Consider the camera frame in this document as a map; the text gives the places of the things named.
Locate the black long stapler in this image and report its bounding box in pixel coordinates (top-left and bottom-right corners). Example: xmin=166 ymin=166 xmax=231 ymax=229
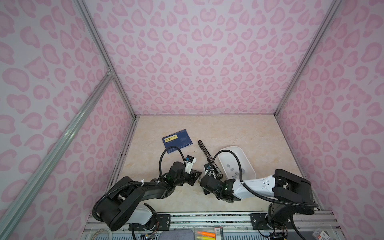
xmin=198 ymin=140 xmax=223 ymax=180

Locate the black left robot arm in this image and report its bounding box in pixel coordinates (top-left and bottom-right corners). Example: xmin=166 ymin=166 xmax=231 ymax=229
xmin=92 ymin=146 xmax=202 ymax=232

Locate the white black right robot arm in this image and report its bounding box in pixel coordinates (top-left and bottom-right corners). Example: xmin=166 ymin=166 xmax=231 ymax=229
xmin=200 ymin=146 xmax=318 ymax=240

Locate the white plastic tray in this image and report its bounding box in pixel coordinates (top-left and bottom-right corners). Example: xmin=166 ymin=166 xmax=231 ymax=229
xmin=218 ymin=146 xmax=257 ymax=180

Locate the blue book yellow label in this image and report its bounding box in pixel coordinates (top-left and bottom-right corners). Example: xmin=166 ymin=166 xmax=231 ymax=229
xmin=162 ymin=129 xmax=193 ymax=149

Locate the orange marker pen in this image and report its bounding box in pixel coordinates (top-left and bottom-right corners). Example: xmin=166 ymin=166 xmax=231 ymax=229
xmin=197 ymin=231 xmax=216 ymax=239

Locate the yellow marker pen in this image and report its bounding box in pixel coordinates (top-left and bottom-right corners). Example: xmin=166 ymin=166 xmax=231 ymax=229
xmin=197 ymin=236 xmax=216 ymax=240

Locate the grey foam pad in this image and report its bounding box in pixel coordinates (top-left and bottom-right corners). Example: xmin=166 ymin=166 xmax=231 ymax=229
xmin=159 ymin=230 xmax=195 ymax=240

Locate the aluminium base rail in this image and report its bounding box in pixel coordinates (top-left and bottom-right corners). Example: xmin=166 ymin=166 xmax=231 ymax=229
xmin=81 ymin=211 xmax=346 ymax=240

